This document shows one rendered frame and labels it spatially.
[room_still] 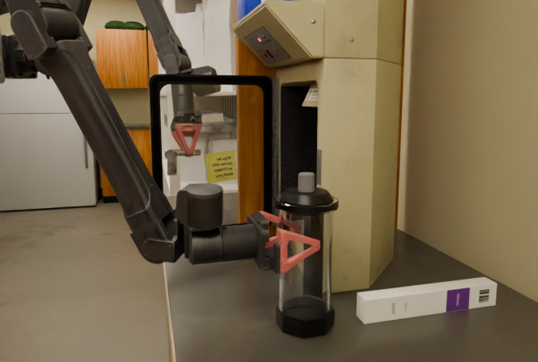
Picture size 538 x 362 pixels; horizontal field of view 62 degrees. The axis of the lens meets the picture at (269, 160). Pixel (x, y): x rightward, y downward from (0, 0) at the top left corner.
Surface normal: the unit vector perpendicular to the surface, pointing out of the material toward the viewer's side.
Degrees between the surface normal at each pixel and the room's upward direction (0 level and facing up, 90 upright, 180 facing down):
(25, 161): 90
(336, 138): 90
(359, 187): 90
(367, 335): 0
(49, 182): 90
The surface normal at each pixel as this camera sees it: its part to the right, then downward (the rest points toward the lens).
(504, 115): -0.96, 0.04
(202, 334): 0.00, -0.99
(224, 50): -0.39, 0.24
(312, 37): 0.26, 0.14
